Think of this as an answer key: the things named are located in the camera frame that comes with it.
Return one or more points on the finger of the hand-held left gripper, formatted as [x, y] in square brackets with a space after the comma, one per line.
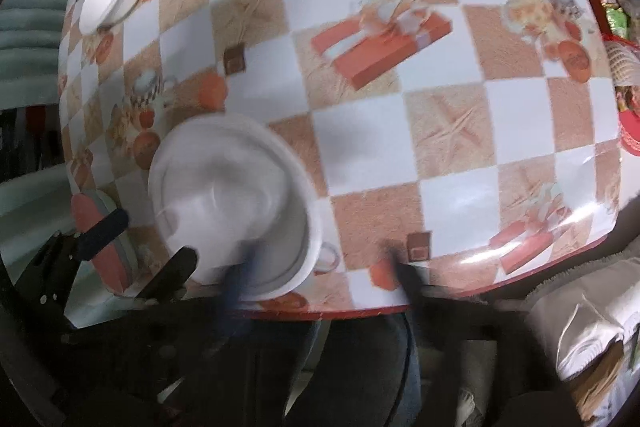
[170, 272]
[106, 227]

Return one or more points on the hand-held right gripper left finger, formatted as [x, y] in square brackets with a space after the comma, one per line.
[239, 279]

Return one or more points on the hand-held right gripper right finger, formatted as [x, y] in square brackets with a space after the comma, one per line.
[406, 279]

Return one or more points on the pink square plate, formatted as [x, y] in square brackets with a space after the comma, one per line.
[100, 252]

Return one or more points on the large white bowl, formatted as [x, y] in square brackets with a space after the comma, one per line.
[312, 212]

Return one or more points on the person's right leg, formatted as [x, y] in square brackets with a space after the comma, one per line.
[365, 367]

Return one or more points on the person's leg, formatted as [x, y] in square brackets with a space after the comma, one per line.
[290, 372]
[365, 367]

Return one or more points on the person's left leg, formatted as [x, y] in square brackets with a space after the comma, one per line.
[290, 372]

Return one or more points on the checkered printed tablecloth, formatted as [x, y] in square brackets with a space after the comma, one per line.
[380, 117]

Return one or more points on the white folded cloth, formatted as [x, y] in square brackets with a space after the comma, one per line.
[585, 322]

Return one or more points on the grey quilted sofa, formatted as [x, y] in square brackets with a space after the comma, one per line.
[35, 22]

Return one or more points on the brown cardboard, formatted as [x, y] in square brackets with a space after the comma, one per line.
[597, 387]

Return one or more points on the red snack tray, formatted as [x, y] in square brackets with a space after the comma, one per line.
[631, 127]

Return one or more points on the white foam fruit net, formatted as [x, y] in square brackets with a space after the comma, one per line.
[622, 62]

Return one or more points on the green candy packets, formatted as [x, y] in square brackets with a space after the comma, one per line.
[617, 21]

